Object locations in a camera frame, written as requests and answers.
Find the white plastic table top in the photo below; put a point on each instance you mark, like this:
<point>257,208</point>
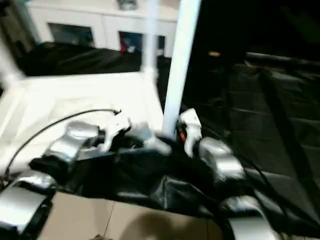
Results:
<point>62,100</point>

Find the black plastic mat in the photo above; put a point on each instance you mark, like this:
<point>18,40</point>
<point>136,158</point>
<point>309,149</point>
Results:
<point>262,112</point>

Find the white sideboard cabinet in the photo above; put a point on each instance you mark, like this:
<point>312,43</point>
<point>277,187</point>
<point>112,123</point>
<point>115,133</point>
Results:
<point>100,17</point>

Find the white plastic table leg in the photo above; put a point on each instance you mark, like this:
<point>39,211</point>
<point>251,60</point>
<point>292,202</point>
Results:
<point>149,37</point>
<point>182,50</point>
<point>8,65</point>

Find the grey rounded robot part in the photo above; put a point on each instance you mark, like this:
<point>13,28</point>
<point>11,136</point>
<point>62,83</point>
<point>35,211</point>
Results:
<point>97,237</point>

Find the dark metal bar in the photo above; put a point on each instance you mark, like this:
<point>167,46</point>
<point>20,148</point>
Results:
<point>282,58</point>

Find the black backdrop cloth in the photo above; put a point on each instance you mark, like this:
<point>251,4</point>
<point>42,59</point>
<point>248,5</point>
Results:
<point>262,25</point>

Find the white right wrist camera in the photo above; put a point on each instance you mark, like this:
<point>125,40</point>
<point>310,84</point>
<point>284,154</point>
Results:
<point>191,120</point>

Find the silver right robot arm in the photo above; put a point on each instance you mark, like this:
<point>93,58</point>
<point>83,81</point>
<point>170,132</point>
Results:
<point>220,155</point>

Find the clear bag of dark parts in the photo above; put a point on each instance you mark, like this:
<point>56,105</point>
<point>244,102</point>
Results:
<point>127,4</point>

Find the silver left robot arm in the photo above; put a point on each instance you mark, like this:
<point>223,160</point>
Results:
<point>70,142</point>

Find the grey tripod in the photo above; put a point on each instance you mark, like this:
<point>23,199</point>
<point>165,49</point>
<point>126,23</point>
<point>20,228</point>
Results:
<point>15,25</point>

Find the small yellow label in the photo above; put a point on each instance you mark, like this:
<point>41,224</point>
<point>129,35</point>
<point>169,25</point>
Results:
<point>214,53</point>

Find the red container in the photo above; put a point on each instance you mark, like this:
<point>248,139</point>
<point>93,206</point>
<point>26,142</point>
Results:
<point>123,46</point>

